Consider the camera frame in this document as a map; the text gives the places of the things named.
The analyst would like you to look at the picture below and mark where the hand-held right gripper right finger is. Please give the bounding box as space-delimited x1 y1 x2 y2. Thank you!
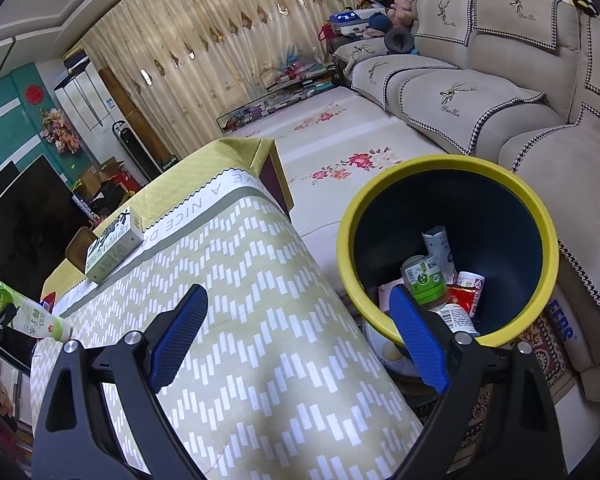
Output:
389 285 568 480

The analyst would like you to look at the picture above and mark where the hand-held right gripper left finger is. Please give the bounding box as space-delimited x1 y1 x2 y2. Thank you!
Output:
30 283 209 480

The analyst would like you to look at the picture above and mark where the green white drink bottle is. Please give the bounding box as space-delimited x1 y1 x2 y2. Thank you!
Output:
0 280 74 344

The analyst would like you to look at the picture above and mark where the pink drink carton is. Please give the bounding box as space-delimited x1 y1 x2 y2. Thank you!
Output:
378 282 406 314

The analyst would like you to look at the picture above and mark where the yellow rimmed dark trash bin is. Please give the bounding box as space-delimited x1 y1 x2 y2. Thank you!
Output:
336 155 560 349

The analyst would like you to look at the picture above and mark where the white round dish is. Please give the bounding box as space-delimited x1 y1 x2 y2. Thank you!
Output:
365 320 412 377

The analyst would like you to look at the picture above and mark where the white barcode bottle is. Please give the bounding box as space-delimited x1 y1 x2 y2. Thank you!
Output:
432 302 481 339

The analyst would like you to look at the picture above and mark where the green label bottle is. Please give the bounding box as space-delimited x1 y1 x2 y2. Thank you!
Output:
400 255 449 306

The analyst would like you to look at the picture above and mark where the red snack packet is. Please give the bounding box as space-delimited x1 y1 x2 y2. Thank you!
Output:
447 271 485 317

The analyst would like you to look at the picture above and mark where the yellow patterned tablecloth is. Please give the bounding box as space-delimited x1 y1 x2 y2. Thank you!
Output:
30 137 426 480

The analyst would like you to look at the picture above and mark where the white squeeze tube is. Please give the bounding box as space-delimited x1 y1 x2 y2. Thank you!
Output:
422 226 457 281

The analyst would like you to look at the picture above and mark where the black flat television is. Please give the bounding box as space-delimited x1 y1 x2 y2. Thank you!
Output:
0 155 94 306

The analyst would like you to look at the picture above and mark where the green printed cardboard box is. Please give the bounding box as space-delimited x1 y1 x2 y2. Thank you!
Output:
85 207 145 284

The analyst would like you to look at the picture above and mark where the brown wooden tray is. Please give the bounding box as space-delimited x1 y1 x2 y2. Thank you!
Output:
65 226 99 266

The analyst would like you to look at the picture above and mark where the red patterned rug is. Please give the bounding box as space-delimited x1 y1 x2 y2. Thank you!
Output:
370 300 581 466

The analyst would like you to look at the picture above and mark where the white bag with blue print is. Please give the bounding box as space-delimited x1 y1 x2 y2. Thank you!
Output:
542 294 584 361

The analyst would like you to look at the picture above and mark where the open cardboard box with toys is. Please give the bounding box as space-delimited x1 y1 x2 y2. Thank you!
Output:
77 157 141 206

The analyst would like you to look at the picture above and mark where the brown wooden coffee table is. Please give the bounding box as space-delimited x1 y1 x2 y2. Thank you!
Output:
260 147 296 212

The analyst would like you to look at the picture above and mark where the black tower fan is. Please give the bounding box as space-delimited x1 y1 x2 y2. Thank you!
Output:
112 121 154 181

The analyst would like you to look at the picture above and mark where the artificial flower bouquet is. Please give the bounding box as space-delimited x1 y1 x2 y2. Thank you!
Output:
40 107 81 154

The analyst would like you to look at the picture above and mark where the white floral floor mat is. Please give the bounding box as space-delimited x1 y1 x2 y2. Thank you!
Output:
230 85 461 271

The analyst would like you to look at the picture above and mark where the white tall cabinet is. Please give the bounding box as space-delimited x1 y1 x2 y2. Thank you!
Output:
55 57 119 139

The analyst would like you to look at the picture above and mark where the beige sofa with deer print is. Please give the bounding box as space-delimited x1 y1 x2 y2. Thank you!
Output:
330 0 600 401

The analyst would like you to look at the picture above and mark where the row of books and toys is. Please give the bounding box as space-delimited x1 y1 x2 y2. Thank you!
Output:
217 57 339 131

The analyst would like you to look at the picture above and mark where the cream patterned curtain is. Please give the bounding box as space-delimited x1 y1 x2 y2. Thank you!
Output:
82 0 366 161

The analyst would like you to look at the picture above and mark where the grey neck pillow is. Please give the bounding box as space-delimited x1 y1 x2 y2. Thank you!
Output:
384 27 415 55

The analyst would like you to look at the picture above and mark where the blue white star print bag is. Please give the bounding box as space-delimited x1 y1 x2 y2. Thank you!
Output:
329 8 389 36

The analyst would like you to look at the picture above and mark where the pink plush doll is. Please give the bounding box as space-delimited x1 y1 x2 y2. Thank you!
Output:
390 0 421 29

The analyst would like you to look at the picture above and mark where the black red yellow plush toy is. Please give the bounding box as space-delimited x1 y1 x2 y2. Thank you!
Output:
570 0 600 27

